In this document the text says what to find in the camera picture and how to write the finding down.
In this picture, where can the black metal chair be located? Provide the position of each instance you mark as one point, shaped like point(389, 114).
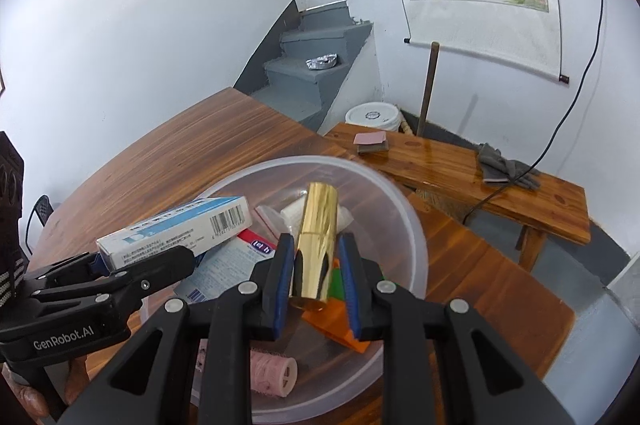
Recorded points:
point(44, 207)

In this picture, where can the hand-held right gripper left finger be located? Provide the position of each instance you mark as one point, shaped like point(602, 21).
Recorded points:
point(282, 285)

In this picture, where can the white plastic bucket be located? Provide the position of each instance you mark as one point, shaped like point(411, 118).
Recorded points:
point(375, 115)

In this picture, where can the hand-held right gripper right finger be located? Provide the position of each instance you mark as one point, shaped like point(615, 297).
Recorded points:
point(348, 285)

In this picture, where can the blue white tube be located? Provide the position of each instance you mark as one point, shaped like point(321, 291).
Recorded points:
point(225, 265)

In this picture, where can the wooden bench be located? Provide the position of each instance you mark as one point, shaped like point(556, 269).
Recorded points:
point(450, 160)

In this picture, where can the grey work gloves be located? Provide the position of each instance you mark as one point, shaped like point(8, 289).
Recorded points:
point(500, 165)

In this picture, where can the wooden desk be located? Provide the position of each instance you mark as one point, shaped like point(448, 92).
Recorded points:
point(175, 145)

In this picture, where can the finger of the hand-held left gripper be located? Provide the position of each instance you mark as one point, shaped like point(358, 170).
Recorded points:
point(160, 267)
point(95, 262)

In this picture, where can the wooden stick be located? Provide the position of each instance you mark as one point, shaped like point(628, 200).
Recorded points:
point(429, 85)

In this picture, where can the person's left hand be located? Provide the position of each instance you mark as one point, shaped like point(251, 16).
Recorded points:
point(27, 400)

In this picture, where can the clear plastic bowl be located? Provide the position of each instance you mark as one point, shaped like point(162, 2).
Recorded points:
point(385, 215)

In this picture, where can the pink hair roller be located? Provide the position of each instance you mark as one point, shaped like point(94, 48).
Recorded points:
point(270, 370)

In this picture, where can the pink sanding block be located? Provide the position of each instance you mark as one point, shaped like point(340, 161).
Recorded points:
point(370, 140)

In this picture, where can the gold foil roll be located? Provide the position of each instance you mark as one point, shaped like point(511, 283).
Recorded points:
point(315, 245)

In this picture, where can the orange and green toy brick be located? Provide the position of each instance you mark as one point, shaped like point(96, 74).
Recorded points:
point(327, 322)

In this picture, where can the white and blue carton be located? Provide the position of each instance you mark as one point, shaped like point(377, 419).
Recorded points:
point(175, 230)

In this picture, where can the foil bowl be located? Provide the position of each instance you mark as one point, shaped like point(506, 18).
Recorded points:
point(322, 62)

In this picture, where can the white bandage roll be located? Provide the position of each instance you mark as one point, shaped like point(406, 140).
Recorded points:
point(290, 215)

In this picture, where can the grey staircase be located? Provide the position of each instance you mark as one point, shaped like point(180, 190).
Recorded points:
point(300, 80)

